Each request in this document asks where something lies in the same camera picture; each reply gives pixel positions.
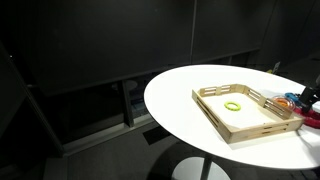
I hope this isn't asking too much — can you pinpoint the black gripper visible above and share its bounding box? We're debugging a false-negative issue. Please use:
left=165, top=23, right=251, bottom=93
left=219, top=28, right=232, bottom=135
left=299, top=74, right=320, bottom=114

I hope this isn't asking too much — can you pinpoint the wooden slatted tray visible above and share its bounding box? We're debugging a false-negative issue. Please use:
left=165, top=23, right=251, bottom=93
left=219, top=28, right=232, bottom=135
left=191, top=83, right=305, bottom=145

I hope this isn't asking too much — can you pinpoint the orange flat disc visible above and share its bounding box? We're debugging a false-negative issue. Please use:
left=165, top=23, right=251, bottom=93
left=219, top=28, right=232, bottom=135
left=275, top=98, right=292, bottom=108

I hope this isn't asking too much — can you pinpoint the white round table base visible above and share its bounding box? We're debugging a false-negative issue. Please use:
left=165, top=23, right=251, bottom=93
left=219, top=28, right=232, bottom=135
left=171, top=156, right=232, bottom=180

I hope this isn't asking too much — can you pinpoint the blue rubber ring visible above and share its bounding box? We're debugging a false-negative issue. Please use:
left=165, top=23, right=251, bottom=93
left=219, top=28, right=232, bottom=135
left=284, top=92, right=303, bottom=103

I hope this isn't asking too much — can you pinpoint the clear ring with coloured beads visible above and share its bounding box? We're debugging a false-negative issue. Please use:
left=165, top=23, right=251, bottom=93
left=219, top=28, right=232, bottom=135
left=271, top=94, right=297, bottom=112

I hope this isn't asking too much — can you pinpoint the small green ring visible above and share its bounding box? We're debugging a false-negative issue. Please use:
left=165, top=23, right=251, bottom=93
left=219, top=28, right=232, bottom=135
left=223, top=100, right=242, bottom=112

